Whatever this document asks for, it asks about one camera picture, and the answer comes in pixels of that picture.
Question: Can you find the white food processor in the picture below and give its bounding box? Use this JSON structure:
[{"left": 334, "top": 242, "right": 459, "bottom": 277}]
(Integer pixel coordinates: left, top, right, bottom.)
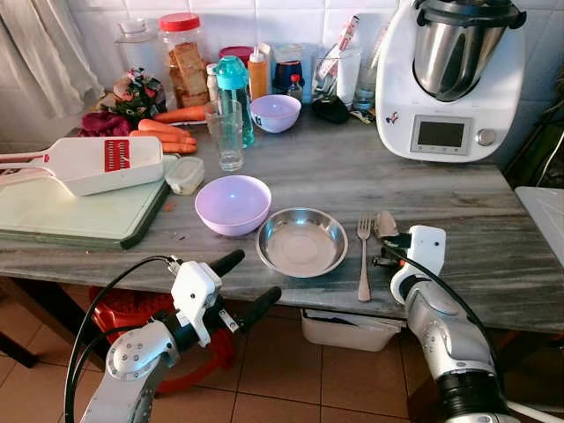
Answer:
[{"left": 375, "top": 0, "right": 528, "bottom": 162}]

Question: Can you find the small lavender plastic bowl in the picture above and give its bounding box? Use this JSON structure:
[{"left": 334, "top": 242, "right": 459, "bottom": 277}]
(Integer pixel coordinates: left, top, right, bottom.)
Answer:
[{"left": 249, "top": 94, "right": 302, "bottom": 134}]

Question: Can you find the white curtain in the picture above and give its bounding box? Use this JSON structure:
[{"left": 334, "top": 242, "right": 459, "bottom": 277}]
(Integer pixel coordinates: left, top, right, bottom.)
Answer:
[{"left": 0, "top": 0, "right": 105, "bottom": 120}]

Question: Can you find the dark red lidded container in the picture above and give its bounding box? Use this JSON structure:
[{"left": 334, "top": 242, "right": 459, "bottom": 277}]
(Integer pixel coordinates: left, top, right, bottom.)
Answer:
[{"left": 219, "top": 46, "right": 255, "bottom": 64}]

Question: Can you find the clear glass pitcher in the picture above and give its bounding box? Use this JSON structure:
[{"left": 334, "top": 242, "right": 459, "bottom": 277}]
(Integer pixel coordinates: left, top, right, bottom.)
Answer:
[{"left": 313, "top": 44, "right": 360, "bottom": 102}]

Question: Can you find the large lavender plastic bowl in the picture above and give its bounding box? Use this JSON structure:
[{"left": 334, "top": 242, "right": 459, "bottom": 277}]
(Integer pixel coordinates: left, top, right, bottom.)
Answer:
[{"left": 195, "top": 174, "right": 272, "bottom": 237}]

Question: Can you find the stainless steel plate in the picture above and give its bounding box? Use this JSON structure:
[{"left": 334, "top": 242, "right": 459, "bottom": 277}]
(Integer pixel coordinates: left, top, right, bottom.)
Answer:
[{"left": 256, "top": 208, "right": 349, "bottom": 278}]

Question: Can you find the white plastic tray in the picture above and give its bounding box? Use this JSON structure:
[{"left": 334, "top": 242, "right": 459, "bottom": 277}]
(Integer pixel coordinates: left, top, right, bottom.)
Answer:
[{"left": 301, "top": 308, "right": 402, "bottom": 352}]

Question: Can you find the orange sauce bottle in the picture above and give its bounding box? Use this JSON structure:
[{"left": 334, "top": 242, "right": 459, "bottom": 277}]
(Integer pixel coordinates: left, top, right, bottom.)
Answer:
[{"left": 248, "top": 47, "right": 269, "bottom": 100}]

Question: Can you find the pale green cutting board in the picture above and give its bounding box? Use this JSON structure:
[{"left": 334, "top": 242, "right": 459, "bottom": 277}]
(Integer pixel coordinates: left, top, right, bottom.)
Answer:
[{"left": 0, "top": 154, "right": 177, "bottom": 250}]

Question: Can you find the small clear plastic container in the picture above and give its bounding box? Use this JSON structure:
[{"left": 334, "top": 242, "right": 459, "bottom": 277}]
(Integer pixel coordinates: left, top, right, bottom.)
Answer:
[{"left": 165, "top": 156, "right": 205, "bottom": 196}]

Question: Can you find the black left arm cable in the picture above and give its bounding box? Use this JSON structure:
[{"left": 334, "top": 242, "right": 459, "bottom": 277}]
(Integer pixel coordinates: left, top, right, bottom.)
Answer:
[{"left": 63, "top": 256, "right": 182, "bottom": 423}]

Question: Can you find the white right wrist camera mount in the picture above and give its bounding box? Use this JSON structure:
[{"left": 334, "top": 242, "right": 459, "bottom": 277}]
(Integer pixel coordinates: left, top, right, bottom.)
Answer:
[{"left": 405, "top": 226, "right": 447, "bottom": 281}]

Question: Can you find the red plastic stool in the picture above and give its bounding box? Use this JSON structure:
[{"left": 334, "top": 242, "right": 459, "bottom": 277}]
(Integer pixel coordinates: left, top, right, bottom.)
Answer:
[{"left": 88, "top": 286, "right": 239, "bottom": 393}]

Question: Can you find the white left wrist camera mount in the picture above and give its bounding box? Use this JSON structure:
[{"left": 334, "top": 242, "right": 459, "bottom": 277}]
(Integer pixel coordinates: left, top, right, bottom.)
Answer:
[{"left": 170, "top": 260, "right": 223, "bottom": 346}]

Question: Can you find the clear glass bottle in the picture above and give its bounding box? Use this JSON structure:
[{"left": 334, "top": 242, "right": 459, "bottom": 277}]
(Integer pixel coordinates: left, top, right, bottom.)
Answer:
[{"left": 355, "top": 44, "right": 382, "bottom": 111}]

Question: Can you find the red lidded cracker jar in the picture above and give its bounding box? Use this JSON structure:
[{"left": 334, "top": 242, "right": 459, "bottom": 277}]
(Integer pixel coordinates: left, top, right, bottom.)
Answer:
[{"left": 159, "top": 11, "right": 212, "bottom": 108}]

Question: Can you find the metal spoon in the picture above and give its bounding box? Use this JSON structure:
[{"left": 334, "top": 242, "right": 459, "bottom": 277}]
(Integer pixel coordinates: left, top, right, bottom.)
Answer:
[{"left": 375, "top": 211, "right": 399, "bottom": 243}]

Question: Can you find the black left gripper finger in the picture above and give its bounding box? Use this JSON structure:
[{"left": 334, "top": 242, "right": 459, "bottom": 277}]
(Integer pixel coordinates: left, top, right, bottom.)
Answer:
[
  {"left": 207, "top": 249, "right": 247, "bottom": 278},
  {"left": 240, "top": 286, "right": 283, "bottom": 334}
]

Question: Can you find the white mandoline slicer red insert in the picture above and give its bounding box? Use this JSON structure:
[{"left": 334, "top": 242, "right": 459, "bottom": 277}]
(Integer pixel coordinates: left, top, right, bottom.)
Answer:
[{"left": 0, "top": 135, "right": 165, "bottom": 197}]

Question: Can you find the small black rounded object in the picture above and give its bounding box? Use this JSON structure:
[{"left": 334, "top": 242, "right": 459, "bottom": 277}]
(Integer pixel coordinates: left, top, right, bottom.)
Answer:
[{"left": 310, "top": 94, "right": 352, "bottom": 124}]

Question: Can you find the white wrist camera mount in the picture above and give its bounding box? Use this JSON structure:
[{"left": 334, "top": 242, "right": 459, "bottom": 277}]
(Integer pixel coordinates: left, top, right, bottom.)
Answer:
[
  {"left": 405, "top": 226, "right": 447, "bottom": 281},
  {"left": 170, "top": 260, "right": 223, "bottom": 346}
]

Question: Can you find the dark blue canister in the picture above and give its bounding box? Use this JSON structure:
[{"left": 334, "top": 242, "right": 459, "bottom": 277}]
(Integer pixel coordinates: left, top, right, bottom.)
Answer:
[{"left": 271, "top": 44, "right": 306, "bottom": 93}]

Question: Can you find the metal fork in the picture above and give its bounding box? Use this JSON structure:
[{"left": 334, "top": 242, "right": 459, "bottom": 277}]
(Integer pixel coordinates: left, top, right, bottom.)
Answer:
[{"left": 356, "top": 214, "right": 375, "bottom": 303}]

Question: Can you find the white side table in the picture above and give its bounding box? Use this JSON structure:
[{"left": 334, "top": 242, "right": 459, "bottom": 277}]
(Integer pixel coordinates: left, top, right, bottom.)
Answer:
[{"left": 515, "top": 186, "right": 564, "bottom": 265}]

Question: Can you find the clear glass tumbler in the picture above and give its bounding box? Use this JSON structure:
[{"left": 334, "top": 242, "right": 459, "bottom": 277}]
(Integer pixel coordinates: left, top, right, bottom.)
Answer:
[{"left": 204, "top": 100, "right": 245, "bottom": 173}]

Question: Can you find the white power cable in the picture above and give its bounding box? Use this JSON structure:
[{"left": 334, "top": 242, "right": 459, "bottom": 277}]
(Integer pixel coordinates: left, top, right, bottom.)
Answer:
[{"left": 533, "top": 132, "right": 564, "bottom": 186}]

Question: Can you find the clear plastic jar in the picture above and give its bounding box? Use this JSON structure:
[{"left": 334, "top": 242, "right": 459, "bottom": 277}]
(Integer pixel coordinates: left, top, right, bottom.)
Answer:
[{"left": 115, "top": 19, "right": 164, "bottom": 76}]

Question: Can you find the teal water bottle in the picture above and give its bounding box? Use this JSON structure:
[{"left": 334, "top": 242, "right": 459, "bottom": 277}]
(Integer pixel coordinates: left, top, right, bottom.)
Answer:
[{"left": 214, "top": 56, "right": 256, "bottom": 148}]

